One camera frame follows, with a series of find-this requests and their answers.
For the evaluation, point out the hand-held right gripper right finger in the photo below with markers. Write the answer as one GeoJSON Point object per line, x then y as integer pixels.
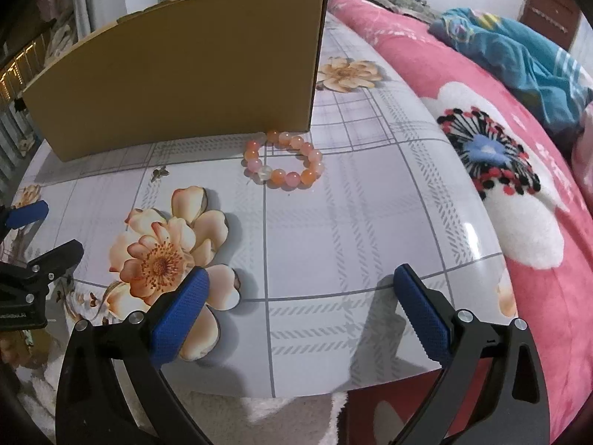
{"type": "Point", "coordinates": [424, 320]}

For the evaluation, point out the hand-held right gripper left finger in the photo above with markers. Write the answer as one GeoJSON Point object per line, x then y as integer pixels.
{"type": "Point", "coordinates": [183, 320]}

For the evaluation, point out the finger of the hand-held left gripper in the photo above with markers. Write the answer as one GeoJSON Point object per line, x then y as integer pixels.
{"type": "Point", "coordinates": [28, 213]}
{"type": "Point", "coordinates": [51, 259]}

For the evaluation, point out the small gold butterfly pendant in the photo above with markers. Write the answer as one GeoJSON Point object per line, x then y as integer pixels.
{"type": "Point", "coordinates": [160, 174]}

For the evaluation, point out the cardboard box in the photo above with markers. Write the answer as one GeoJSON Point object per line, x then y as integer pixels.
{"type": "Point", "coordinates": [185, 74]}

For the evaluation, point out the pink floral blanket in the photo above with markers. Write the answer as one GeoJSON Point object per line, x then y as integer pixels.
{"type": "Point", "coordinates": [537, 296]}

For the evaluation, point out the floral plaid tablecloth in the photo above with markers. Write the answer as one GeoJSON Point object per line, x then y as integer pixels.
{"type": "Point", "coordinates": [352, 222]}

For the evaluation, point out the metal railing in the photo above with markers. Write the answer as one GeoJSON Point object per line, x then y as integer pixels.
{"type": "Point", "coordinates": [14, 79]}

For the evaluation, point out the light pink cloth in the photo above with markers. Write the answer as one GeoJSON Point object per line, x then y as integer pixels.
{"type": "Point", "coordinates": [583, 148]}

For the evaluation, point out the teal patterned blanket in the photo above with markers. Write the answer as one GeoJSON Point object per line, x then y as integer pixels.
{"type": "Point", "coordinates": [519, 60]}

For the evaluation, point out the grey green patterned blanket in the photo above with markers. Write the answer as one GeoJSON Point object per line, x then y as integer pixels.
{"type": "Point", "coordinates": [398, 4]}

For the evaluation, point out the brown wooden door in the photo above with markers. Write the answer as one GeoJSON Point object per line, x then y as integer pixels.
{"type": "Point", "coordinates": [551, 9]}

